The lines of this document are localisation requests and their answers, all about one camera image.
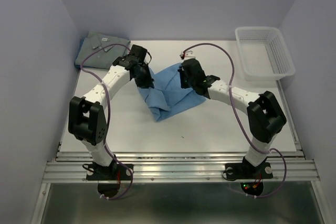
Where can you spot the folded blue shirt underneath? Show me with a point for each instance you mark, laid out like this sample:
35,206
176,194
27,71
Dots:
78,51

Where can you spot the light blue long sleeve shirt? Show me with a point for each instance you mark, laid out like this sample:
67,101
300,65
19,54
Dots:
167,98

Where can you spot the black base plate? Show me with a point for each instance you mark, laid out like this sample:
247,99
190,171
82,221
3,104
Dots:
118,173
246,171

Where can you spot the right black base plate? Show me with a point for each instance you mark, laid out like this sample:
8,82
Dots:
246,171

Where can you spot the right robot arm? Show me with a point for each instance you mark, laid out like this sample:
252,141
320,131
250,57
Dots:
265,117

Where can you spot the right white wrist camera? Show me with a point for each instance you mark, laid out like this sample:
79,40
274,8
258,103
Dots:
186,55

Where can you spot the folded grey shirt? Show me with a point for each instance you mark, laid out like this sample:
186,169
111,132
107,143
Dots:
107,49

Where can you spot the white plastic basket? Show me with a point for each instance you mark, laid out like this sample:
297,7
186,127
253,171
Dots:
263,54

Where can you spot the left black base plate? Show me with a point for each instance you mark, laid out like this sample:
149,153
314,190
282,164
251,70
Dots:
118,173

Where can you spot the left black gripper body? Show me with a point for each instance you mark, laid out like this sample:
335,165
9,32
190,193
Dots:
144,70

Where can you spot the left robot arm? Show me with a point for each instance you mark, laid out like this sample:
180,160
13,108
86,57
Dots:
89,115

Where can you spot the aluminium rail frame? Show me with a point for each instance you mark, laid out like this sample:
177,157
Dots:
178,165

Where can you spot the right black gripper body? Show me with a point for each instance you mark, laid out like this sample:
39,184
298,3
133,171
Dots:
186,82

